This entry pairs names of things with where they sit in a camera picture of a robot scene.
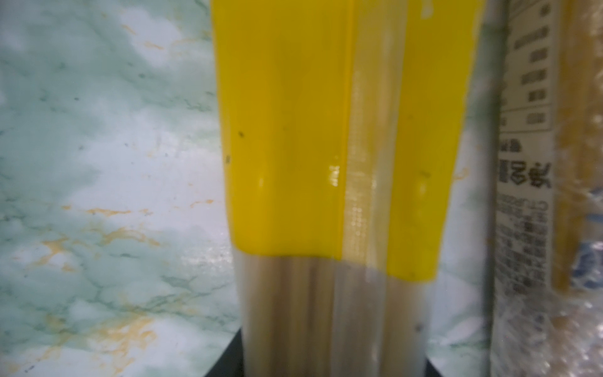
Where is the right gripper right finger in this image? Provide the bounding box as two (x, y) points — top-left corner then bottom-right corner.
(425, 359), (442, 377)

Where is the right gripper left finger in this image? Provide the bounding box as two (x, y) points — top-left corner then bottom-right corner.
(205, 330), (245, 377)

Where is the yellow spaghetti package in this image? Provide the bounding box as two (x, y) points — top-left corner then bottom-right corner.
(210, 1), (485, 376)

